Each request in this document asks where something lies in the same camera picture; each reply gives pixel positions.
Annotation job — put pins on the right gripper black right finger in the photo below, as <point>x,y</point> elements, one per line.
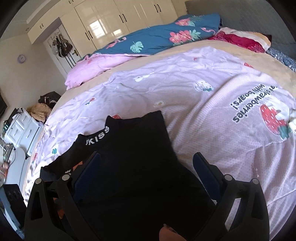
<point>240,211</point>

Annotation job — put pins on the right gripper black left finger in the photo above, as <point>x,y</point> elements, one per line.
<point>52,213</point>

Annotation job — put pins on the black KISS sweater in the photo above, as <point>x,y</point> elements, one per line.
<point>139,186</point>

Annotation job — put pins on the tan clothes pile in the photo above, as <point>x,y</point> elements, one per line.
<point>40,112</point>

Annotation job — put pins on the white drawer cabinet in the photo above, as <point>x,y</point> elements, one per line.
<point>23,131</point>

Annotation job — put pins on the pink strawberry bedspread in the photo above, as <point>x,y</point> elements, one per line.
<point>234,106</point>

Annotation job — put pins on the black bag on floor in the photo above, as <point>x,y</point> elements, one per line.
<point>50,99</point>

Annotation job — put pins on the blue patterned pillow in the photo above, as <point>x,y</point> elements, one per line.
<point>283,58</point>

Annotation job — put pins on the white door with bags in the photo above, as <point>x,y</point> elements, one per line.
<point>62,51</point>

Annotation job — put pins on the red patterned pillow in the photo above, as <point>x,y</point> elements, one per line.
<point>253,41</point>

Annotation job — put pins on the cream glossy wardrobe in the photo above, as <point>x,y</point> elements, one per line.
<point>91,25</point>

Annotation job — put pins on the blue floral quilt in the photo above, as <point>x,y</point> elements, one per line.
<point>151,40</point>

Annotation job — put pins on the grey upholstered headboard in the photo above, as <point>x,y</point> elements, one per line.
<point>275,18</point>

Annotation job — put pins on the round wall clock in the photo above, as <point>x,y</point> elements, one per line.
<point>21,58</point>

